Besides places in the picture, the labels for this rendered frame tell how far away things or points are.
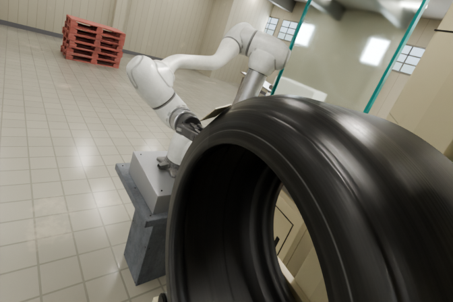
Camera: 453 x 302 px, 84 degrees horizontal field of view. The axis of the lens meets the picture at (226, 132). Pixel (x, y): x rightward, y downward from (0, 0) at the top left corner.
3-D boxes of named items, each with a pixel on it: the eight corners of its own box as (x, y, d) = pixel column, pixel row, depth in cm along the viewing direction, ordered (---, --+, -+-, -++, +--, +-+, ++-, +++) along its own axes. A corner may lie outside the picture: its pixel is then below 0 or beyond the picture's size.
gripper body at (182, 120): (177, 111, 82) (187, 118, 75) (200, 114, 87) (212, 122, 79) (172, 133, 84) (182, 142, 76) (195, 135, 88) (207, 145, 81)
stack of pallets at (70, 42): (65, 58, 562) (69, 18, 534) (59, 50, 618) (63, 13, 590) (121, 69, 643) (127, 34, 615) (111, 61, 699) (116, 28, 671)
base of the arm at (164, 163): (149, 159, 140) (152, 151, 138) (180, 155, 157) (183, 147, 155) (166, 180, 130) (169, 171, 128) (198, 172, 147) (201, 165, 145)
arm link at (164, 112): (178, 139, 92) (155, 112, 85) (165, 127, 105) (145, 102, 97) (200, 120, 94) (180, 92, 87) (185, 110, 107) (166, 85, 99)
